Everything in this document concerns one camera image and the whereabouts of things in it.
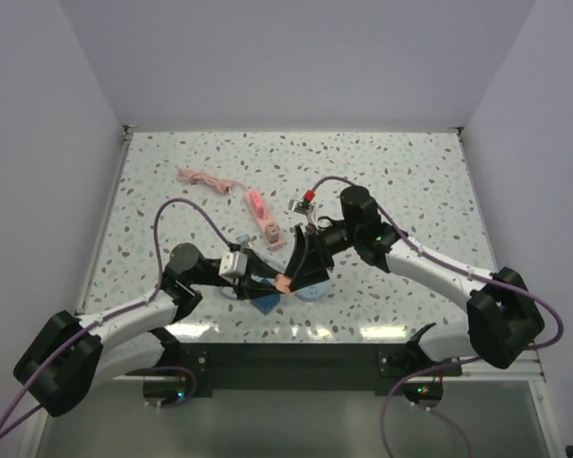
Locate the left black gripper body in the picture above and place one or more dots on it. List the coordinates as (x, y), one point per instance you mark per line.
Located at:
(205, 277)

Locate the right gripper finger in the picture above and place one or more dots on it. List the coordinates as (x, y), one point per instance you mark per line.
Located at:
(297, 266)
(319, 264)

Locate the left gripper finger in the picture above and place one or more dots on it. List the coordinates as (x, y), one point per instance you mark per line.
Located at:
(259, 267)
(254, 290)

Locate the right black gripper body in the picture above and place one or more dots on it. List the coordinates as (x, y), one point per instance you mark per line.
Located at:
(339, 237)

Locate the orange pink plug adapter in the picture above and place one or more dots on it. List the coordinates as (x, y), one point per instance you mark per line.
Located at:
(282, 284)

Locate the pink brown plug adapter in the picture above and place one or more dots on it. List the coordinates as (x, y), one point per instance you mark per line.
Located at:
(272, 232)

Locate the pink power strip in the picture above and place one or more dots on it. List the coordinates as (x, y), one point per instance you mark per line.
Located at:
(256, 205)

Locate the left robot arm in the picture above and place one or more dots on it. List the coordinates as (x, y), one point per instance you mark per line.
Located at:
(73, 354)

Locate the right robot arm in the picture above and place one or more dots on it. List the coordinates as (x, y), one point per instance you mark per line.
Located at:
(502, 318)

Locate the blue cube socket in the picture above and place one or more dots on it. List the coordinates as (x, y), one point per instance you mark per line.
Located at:
(266, 304)

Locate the blue round socket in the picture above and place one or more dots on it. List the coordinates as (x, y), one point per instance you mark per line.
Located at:
(313, 293)

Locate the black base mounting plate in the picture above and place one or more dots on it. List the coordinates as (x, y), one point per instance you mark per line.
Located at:
(374, 367)

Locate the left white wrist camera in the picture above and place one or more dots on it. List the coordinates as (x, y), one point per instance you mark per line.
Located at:
(233, 265)

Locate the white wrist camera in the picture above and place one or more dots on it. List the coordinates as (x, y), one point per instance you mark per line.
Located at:
(233, 265)
(305, 206)

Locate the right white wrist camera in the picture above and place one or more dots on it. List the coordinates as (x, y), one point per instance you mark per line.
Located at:
(305, 206)

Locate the aluminium front rail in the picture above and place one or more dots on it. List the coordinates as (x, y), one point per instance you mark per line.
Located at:
(530, 372)

